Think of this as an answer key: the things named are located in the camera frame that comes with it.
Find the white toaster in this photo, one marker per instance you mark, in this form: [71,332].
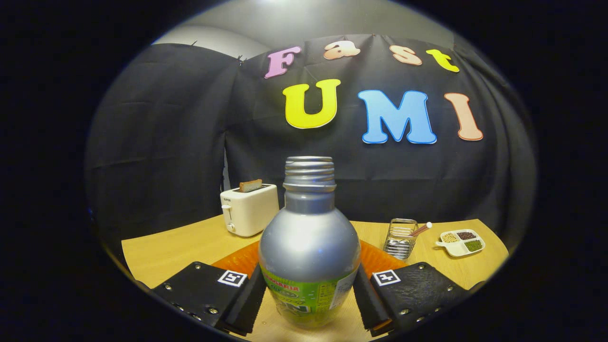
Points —
[251,211]

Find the red and white stick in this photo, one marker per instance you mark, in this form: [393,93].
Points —
[422,229]

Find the brown bread slice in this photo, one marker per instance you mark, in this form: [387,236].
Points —
[251,185]

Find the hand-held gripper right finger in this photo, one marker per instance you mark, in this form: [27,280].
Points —
[365,299]

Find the silver bottle with green label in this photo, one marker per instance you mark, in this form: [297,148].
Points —
[308,237]

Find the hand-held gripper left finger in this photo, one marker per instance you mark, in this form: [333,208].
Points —
[247,304]

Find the wooden table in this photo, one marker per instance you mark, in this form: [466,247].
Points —
[190,247]

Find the white divided dish with beans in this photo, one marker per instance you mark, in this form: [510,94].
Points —
[456,250]

